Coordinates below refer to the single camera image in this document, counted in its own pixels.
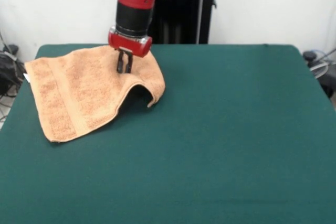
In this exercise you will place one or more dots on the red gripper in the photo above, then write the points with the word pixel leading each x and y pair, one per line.
pixel 128 43

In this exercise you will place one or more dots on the tan terry towel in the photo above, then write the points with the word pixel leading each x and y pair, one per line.
pixel 78 90

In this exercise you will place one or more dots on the dark grey stand base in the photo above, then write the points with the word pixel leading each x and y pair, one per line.
pixel 8 64
pixel 309 55

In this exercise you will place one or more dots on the dark green table cloth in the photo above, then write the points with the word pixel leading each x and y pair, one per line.
pixel 236 142

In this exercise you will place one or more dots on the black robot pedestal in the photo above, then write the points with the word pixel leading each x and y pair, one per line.
pixel 189 11

